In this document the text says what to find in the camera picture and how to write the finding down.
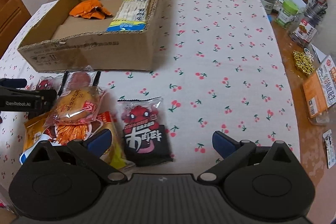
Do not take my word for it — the small red cartoon snack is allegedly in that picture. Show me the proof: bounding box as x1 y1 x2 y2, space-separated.
35 76 63 92

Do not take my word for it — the yellow cake snack bag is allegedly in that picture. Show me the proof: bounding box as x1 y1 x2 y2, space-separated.
33 111 134 170

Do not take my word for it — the spicy strips white blue bag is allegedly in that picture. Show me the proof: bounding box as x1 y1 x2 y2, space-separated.
19 118 92 164

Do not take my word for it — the sliced sausage clear pack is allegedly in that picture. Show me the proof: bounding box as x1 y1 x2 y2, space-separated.
58 66 101 96

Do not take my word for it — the round bread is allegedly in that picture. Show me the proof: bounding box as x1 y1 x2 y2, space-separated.
44 86 106 127

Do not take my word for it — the red black cartoon snack bag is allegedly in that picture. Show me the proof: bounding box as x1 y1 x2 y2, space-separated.
118 97 173 167

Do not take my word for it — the wooden chair at left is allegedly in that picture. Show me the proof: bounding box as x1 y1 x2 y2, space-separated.
0 0 31 57

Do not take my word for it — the cherry pattern tablecloth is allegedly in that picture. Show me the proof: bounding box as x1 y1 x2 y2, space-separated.
1 0 299 175

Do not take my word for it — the small card on table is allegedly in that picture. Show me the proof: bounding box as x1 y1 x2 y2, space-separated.
322 129 335 168

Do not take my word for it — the orange peanut snack bag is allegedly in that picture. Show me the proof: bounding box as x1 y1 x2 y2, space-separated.
302 52 335 125

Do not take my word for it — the orange crumpled snack bag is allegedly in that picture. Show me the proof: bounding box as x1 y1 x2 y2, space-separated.
69 0 113 19

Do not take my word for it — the cardboard box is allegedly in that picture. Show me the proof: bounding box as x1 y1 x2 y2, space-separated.
18 0 164 72

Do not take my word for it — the gold snowflake ornament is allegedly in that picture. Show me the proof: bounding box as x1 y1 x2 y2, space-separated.
293 51 314 76

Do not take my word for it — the yellow blue noodle snack pack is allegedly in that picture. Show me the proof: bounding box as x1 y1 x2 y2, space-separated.
106 0 150 32

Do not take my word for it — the green lid jar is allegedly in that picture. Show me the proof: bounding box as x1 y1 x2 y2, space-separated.
276 0 299 29

